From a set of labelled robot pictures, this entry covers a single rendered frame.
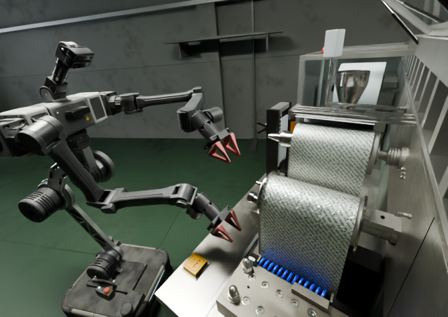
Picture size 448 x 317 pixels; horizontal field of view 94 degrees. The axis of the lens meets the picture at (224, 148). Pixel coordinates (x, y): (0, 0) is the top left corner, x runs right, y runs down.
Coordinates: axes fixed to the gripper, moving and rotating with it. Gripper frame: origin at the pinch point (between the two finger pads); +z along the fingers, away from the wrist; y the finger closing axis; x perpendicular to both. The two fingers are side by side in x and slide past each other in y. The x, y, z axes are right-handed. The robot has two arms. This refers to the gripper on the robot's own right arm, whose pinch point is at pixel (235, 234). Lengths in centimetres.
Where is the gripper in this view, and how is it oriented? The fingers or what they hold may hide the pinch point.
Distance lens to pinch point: 82.7
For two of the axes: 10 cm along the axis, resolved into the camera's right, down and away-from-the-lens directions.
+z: 7.3, 6.4, -2.3
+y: -5.8, 4.0, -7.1
